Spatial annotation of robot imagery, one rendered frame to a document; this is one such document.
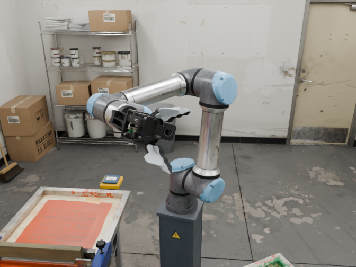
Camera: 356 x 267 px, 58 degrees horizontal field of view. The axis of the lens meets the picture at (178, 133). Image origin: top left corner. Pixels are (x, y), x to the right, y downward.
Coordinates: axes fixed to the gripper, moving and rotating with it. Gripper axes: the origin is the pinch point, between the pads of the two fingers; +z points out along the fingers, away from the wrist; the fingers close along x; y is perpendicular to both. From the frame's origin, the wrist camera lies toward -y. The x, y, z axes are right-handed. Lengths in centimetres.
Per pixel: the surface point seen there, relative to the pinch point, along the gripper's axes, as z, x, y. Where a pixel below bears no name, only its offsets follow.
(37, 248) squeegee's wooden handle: -76, -75, -14
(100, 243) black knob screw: -59, -66, -34
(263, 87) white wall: -204, 47, -374
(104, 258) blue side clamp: -55, -72, -36
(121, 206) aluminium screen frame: -85, -63, -63
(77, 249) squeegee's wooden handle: -63, -70, -25
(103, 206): -97, -69, -60
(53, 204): -120, -77, -41
